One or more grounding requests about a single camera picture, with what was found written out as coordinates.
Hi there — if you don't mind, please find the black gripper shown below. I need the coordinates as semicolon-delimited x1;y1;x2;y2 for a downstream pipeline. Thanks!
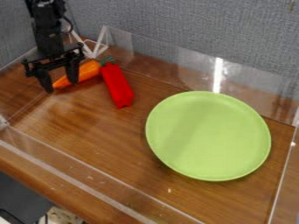
22;42;85;93

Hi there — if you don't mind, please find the orange toy carrot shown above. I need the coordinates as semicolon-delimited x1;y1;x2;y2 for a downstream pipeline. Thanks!
52;56;114;89

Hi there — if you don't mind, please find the red cloth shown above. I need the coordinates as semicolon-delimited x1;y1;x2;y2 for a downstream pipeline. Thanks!
101;62;134;109

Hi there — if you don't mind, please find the green round plate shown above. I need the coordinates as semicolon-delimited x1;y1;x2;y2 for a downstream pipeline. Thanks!
144;91;271;182

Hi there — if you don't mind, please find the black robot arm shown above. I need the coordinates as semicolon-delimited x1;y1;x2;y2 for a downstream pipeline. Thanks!
22;0;85;93

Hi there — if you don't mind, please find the clear acrylic enclosure wall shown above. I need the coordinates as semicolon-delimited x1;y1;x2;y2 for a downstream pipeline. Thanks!
0;27;299;224

